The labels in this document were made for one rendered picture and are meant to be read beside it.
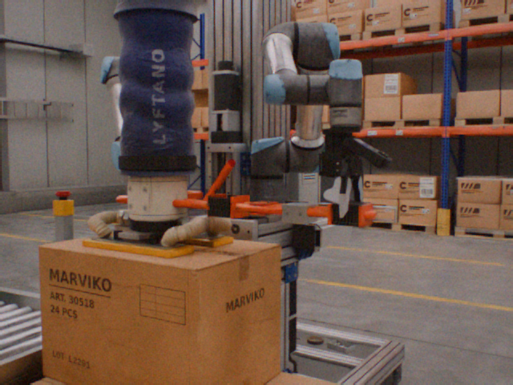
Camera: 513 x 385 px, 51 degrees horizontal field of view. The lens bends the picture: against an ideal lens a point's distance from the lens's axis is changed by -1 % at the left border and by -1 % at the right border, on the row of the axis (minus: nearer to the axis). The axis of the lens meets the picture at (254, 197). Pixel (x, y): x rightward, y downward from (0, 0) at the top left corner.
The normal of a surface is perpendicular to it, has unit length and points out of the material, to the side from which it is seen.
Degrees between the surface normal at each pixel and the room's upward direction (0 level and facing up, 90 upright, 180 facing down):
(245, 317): 90
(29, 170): 90
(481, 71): 90
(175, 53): 78
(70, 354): 90
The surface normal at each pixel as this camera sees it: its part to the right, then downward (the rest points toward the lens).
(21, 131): 0.83, 0.04
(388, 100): -0.51, 0.06
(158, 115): 0.18, 0.40
